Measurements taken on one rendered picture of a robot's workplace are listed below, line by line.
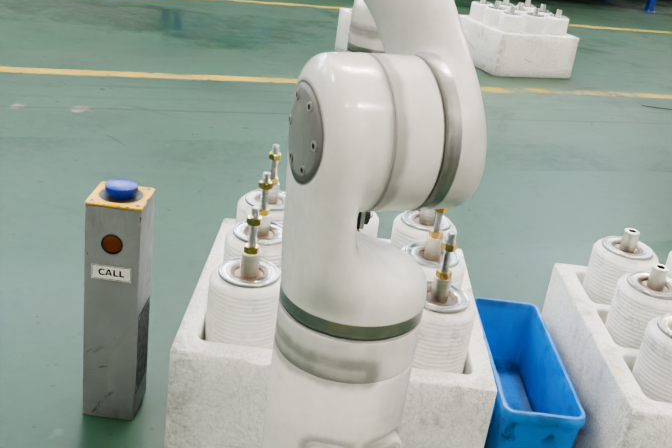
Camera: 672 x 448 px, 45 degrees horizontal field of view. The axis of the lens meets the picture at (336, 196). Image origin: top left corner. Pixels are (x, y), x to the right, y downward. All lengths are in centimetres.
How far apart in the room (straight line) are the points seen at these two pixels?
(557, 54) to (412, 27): 316
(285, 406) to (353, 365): 6
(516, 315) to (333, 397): 87
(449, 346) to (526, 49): 264
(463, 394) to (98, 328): 47
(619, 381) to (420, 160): 70
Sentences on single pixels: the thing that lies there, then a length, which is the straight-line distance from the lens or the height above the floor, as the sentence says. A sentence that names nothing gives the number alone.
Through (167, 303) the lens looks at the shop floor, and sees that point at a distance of 143.
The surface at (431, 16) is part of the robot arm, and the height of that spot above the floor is 65.
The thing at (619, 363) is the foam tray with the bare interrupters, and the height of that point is 18.
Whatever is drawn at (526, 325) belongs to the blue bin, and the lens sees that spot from 136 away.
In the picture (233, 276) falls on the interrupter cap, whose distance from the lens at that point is 99.
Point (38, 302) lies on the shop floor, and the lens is 144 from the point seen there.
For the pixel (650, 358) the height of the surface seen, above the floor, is 22.
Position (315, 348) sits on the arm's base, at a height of 46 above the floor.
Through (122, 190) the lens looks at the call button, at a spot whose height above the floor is 33.
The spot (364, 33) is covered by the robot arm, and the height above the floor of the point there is 57.
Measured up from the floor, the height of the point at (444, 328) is 24.
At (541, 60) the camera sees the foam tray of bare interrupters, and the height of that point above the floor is 8.
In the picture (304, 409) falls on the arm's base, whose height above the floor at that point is 42.
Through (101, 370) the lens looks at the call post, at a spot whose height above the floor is 8.
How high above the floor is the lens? 73
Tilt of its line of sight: 22 degrees down
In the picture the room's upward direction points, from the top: 8 degrees clockwise
